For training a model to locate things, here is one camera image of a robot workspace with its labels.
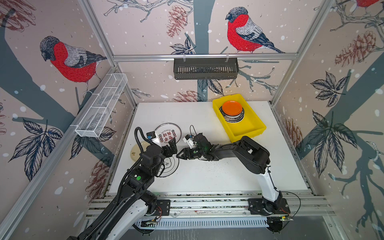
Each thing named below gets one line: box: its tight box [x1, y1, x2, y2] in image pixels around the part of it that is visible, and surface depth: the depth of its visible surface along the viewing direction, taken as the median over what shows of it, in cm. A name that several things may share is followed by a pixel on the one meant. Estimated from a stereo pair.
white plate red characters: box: [155, 122, 182, 147], surface depth 106 cm
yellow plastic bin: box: [212, 94, 267, 143], surface depth 109 cm
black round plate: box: [219, 105, 245, 123], surface depth 109 cm
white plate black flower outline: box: [159, 153, 179, 178], surface depth 89 cm
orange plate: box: [222, 101, 242, 116], surface depth 112 cm
